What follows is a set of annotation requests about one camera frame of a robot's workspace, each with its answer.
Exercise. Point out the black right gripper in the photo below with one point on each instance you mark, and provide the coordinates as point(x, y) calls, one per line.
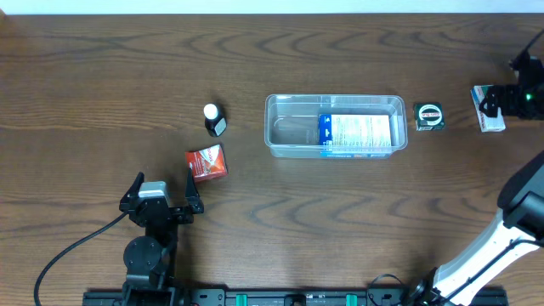
point(501, 100)

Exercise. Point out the white green Panadol box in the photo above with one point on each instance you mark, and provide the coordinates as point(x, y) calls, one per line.
point(487, 124)

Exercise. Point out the red Panadol box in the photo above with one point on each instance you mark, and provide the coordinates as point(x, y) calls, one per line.
point(207, 164)

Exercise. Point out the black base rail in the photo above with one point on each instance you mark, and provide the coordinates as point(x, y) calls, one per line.
point(220, 297)

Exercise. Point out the dark bottle white cap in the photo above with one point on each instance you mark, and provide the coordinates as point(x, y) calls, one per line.
point(215, 121)

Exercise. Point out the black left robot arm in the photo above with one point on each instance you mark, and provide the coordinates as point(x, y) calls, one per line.
point(150, 259)

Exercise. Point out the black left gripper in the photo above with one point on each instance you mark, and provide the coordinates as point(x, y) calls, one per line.
point(194, 201)

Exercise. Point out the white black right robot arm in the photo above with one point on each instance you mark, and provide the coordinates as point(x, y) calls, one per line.
point(516, 230)

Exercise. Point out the blue fever patch box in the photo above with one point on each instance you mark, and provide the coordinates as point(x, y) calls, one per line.
point(354, 136)

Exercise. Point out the clear plastic container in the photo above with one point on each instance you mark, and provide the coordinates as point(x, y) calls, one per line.
point(291, 120)

